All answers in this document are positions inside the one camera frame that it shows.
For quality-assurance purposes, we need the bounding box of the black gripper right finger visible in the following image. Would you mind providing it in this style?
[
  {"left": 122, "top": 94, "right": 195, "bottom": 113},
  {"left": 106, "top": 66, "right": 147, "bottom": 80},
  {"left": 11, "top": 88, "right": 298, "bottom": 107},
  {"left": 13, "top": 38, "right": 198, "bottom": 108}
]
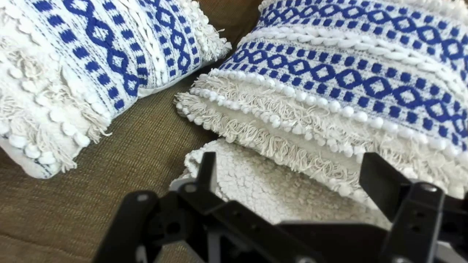
[{"left": 358, "top": 151, "right": 468, "bottom": 263}]

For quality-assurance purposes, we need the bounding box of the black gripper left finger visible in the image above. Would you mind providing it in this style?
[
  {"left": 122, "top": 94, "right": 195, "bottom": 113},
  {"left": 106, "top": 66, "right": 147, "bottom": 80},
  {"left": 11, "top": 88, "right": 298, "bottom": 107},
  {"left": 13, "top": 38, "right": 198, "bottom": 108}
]
[{"left": 92, "top": 151, "right": 231, "bottom": 263}]

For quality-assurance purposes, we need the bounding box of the white and blue fringed pillow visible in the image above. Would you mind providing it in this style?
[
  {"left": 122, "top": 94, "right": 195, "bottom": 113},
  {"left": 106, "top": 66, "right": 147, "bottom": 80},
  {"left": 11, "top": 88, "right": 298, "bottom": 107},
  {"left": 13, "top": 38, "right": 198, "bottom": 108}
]
[
  {"left": 0, "top": 0, "right": 233, "bottom": 181},
  {"left": 173, "top": 0, "right": 468, "bottom": 202}
]

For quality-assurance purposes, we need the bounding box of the olive brown fabric sofa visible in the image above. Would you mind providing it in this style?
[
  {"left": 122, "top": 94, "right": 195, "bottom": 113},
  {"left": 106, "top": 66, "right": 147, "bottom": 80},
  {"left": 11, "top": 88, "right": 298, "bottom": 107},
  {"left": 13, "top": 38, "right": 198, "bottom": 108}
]
[{"left": 0, "top": 0, "right": 468, "bottom": 263}]

